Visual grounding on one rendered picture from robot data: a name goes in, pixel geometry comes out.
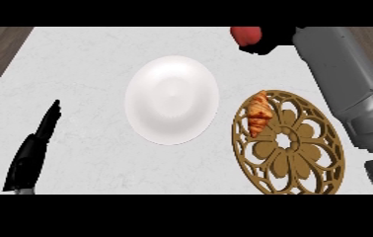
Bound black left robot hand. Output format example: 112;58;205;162
1;99;63;193

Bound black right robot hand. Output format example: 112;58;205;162
236;27;309;56

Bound red bell pepper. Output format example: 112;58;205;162
228;27;264;48

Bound white round plate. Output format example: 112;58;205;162
124;54;221;146

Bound brown openwork round placemat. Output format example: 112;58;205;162
230;89;346;196

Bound golden brown croissant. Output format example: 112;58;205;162
245;90;276;139

